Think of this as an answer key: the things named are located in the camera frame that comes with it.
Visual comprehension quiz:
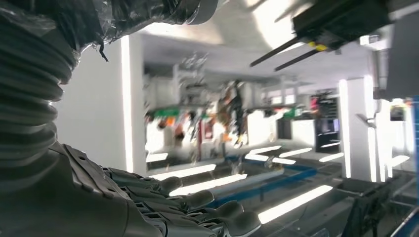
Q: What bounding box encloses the black handheld device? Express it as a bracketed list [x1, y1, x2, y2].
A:
[249, 0, 392, 72]

